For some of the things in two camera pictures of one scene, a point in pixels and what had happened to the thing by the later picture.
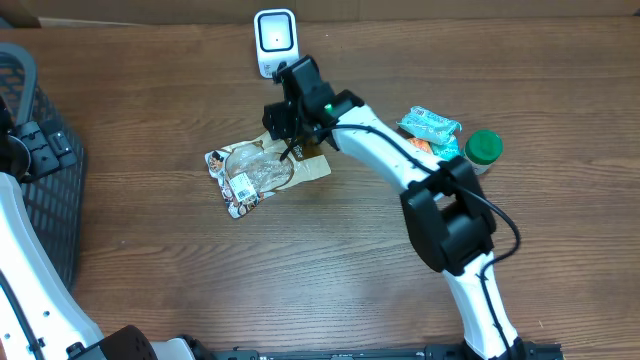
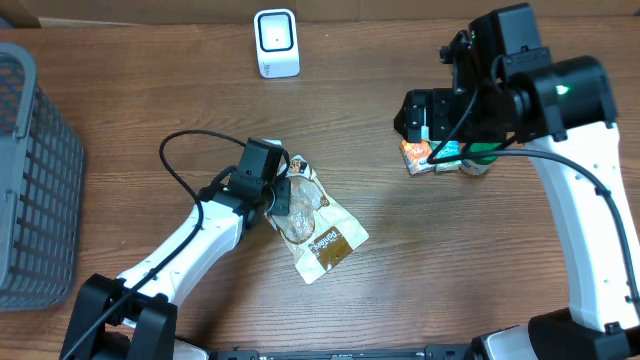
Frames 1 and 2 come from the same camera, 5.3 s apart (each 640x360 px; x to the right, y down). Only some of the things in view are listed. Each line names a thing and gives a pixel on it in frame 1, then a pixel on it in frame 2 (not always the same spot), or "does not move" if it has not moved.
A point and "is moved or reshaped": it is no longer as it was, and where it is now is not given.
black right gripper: (281, 116) -> (438, 113)
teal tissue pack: (447, 150) does not move
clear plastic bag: (251, 170) is moved or reshaped
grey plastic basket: (56, 201) does not move
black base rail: (431, 352) does not move
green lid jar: (482, 149) does not move
